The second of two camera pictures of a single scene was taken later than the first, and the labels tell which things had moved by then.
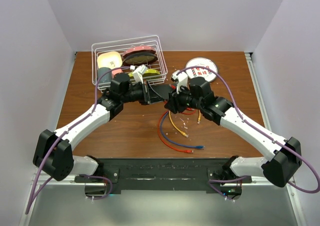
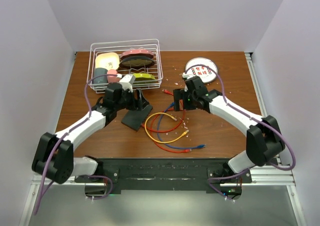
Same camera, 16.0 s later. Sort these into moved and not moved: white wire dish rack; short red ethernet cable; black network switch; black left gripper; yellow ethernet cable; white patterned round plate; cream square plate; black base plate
Moved: black network switch; short red ethernet cable; yellow ethernet cable; black left gripper
Not moved: white wire dish rack; black base plate; cream square plate; white patterned round plate
